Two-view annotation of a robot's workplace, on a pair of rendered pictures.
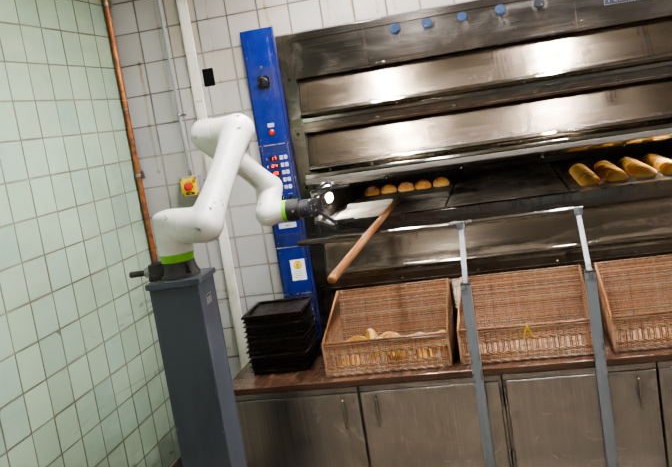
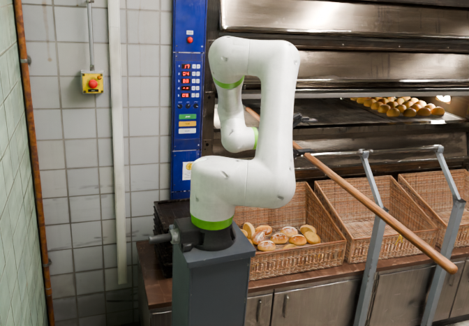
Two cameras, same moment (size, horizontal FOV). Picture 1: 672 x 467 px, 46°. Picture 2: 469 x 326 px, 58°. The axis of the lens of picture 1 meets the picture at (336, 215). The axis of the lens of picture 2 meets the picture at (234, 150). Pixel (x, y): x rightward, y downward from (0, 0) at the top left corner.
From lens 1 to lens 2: 2.23 m
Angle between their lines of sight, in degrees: 34
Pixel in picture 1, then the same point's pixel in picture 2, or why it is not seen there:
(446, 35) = not seen: outside the picture
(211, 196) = (287, 151)
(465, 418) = (346, 304)
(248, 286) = (135, 182)
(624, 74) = (452, 45)
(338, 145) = not seen: hidden behind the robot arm
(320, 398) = not seen: hidden behind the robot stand
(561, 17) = not seen: outside the picture
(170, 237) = (227, 200)
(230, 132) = (288, 66)
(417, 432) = (310, 317)
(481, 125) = (357, 65)
